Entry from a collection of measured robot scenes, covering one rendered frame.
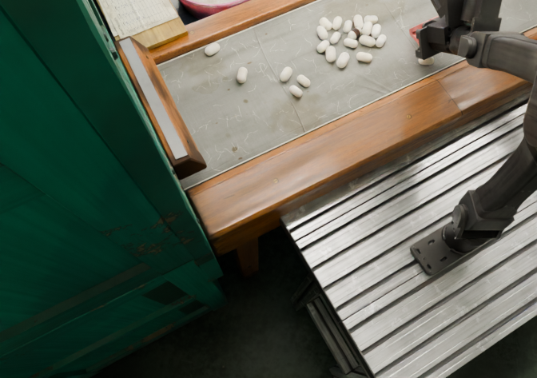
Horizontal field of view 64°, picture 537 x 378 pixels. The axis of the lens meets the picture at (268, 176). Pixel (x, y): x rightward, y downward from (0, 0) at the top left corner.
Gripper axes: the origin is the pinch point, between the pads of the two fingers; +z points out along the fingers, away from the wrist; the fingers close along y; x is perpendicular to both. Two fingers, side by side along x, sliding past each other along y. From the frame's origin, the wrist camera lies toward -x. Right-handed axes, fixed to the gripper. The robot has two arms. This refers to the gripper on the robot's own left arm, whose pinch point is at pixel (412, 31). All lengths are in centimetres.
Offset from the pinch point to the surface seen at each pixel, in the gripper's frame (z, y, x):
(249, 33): 14.9, 32.8, -9.8
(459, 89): -13.6, -0.1, 10.9
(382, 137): -15.3, 21.2, 12.3
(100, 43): -59, 62, -29
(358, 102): -5.8, 20.0, 7.6
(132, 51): 5, 59, -17
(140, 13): 22, 54, -21
